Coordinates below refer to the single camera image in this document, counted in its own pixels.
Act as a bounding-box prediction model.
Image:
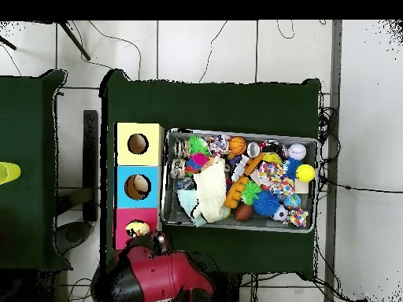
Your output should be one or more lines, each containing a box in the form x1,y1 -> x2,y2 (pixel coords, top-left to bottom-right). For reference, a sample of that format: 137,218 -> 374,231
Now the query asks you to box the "cream knitted cloth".
192,156 -> 227,223

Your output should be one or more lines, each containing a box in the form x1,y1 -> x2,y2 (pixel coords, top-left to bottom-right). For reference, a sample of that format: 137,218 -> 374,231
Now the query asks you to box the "black upright panel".
83,109 -> 99,223

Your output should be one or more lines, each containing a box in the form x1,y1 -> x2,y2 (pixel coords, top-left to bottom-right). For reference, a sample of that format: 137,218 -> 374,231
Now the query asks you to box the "yellow-green plastic cup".
0,161 -> 22,186

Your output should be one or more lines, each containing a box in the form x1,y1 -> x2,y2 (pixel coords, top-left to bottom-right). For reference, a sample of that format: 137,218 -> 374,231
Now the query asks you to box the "yellow plastic ball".
295,164 -> 316,183

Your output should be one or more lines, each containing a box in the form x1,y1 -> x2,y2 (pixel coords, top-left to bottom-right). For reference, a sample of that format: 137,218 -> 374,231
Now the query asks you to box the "green spiky rubber ball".
187,135 -> 211,157

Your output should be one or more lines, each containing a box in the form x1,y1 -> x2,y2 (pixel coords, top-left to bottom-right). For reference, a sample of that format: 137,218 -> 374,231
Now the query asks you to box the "black cable bundle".
316,106 -> 342,166

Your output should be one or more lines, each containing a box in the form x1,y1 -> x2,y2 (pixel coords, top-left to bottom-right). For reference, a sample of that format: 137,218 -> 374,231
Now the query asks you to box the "blue spiky rubber ball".
252,189 -> 281,217

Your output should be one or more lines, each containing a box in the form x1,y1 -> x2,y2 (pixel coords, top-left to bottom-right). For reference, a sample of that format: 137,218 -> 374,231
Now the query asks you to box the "black tripod leg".
57,20 -> 91,61
0,34 -> 17,51

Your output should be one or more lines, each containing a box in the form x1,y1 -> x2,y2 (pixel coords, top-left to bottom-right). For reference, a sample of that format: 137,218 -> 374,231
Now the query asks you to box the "black round floor base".
54,220 -> 94,256

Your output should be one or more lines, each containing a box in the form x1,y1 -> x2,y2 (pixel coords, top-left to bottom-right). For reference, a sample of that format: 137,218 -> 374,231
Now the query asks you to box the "wooden box with three holes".
112,122 -> 165,251

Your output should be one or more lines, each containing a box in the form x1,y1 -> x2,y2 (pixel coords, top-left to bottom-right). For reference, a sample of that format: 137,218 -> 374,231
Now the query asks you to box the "white toy baseball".
287,143 -> 307,160

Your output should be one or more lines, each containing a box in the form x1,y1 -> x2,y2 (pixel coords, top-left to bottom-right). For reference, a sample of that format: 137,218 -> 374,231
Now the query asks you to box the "yellow plush toy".
124,219 -> 151,238

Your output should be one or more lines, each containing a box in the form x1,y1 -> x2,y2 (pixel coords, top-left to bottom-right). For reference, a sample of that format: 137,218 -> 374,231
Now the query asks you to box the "orange toy basketball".
227,136 -> 249,156

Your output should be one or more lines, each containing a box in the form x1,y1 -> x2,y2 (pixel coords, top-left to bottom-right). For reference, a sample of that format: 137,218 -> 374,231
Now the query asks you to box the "wire mesh bin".
161,127 -> 319,234

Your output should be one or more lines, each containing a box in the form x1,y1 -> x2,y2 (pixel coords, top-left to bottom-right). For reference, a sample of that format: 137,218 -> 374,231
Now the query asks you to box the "black floor cable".
198,20 -> 228,83
88,20 -> 142,79

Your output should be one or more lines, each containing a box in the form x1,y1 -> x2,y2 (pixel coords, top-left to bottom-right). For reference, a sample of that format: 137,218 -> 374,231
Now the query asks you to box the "dark green side table cloth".
0,69 -> 73,272

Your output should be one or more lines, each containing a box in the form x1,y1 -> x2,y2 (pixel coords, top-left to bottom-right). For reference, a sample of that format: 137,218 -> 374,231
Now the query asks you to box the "light blue waffle cloth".
176,188 -> 232,227

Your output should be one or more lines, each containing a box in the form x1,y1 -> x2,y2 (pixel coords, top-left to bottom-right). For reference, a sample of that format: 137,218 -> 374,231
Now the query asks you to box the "white cloth with coloured spots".
257,160 -> 296,196
283,207 -> 309,228

